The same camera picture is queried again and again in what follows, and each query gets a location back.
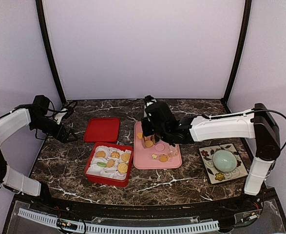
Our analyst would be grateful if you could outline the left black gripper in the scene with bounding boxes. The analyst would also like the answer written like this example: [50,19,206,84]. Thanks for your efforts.
[30,115,77,143]

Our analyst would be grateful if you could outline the pink round cookie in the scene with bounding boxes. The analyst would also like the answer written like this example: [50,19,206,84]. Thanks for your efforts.
[155,144,165,151]

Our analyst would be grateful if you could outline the round tan cookie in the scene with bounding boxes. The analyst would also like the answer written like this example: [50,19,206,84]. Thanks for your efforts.
[145,140,153,148]

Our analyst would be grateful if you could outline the red box lid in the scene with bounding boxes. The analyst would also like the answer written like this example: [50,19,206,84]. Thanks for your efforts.
[84,117,120,143]

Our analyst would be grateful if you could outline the flower cookie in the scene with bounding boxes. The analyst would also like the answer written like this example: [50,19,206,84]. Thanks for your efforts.
[107,159,115,168]
[96,151,106,158]

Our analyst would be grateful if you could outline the green round cookie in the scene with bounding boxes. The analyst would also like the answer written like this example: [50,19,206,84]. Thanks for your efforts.
[96,162,107,168]

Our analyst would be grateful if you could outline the swirl butter cookie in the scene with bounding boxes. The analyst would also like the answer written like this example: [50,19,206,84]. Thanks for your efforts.
[111,151,120,159]

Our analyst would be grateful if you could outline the round waffle cookie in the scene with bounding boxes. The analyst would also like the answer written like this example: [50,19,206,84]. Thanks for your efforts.
[117,163,128,174]
[121,153,131,162]

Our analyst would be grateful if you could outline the red cookie box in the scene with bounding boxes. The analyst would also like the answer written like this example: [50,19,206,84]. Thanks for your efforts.
[84,142,133,188]

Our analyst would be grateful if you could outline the metal serving tongs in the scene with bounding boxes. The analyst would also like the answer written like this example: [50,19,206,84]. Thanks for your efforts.
[141,95,156,148]

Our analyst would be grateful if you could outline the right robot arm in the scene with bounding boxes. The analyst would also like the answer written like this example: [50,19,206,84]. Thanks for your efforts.
[141,99,285,212]

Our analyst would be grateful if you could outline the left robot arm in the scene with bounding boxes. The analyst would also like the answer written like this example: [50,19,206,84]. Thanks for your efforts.
[0,105,78,213]

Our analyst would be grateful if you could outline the clear wrapped star candies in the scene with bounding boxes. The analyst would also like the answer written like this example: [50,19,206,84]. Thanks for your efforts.
[149,146,180,161]

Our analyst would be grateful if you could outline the round orange cookie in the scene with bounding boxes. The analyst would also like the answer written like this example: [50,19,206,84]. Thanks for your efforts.
[159,155,169,162]

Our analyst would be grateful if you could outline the pink tray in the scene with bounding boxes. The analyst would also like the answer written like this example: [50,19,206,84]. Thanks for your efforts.
[133,122,182,170]

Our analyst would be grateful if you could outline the fish shaped cookie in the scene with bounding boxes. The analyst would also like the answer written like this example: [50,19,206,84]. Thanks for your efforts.
[137,133,143,139]

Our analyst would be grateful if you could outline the floral square plate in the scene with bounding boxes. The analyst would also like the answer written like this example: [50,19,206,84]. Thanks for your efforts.
[199,143,248,184]

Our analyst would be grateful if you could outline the white paper cupcake liners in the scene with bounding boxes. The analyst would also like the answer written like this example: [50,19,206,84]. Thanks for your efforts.
[85,143,133,181]

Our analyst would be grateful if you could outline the light green bowl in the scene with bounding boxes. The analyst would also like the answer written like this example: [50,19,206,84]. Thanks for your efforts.
[212,150,237,173]

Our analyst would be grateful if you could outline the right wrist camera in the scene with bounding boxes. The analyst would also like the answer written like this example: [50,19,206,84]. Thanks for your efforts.
[145,101,177,127]

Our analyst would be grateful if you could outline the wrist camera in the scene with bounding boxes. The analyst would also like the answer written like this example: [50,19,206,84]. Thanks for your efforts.
[33,95,50,115]
[145,101,177,127]

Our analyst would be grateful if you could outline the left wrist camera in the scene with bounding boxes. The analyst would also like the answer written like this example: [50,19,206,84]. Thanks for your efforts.
[33,95,50,115]

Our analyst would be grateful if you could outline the white cable duct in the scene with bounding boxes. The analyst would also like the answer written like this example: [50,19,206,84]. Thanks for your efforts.
[18,208,220,234]

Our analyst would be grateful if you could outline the left black frame post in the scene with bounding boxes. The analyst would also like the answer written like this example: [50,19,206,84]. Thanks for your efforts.
[35,0,66,104]

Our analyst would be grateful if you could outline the black frame post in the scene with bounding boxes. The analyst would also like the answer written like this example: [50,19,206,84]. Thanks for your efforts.
[221,0,252,104]
[35,0,66,104]

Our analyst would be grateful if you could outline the right black frame post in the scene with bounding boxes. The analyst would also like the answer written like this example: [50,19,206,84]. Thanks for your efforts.
[221,0,252,104]

